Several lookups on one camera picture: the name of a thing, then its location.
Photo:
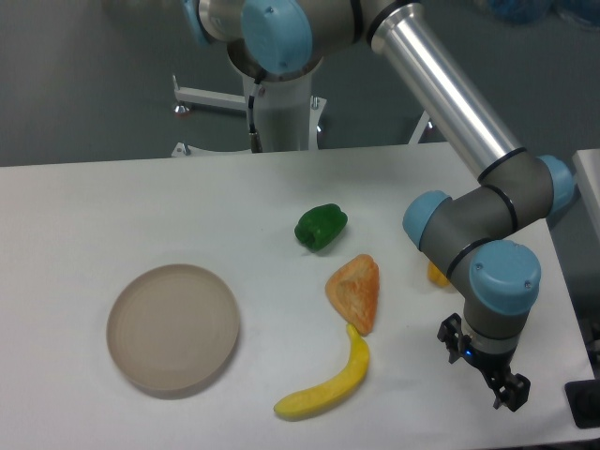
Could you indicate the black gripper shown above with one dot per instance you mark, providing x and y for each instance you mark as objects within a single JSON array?
[{"x": 491, "y": 356}]

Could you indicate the black device at edge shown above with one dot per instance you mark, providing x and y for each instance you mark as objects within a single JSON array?
[{"x": 583, "y": 400}]

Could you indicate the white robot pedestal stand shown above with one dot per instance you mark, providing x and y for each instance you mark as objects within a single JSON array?
[{"x": 281, "y": 116}]

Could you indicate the yellow banana toy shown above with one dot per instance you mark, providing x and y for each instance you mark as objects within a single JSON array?
[{"x": 326, "y": 395}]

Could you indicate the green pepper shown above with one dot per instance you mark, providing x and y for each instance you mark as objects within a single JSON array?
[{"x": 319, "y": 226}]

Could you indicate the yellow pepper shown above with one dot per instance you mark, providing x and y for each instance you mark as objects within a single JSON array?
[{"x": 436, "y": 276}]

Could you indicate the grey box at right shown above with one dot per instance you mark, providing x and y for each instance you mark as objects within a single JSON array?
[{"x": 587, "y": 167}]

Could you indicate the orange croissant toy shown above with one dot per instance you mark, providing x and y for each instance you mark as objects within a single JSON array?
[{"x": 353, "y": 291}]

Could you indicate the beige round plate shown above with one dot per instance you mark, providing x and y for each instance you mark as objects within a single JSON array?
[{"x": 172, "y": 330}]

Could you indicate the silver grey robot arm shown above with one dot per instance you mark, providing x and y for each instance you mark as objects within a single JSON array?
[{"x": 468, "y": 239}]

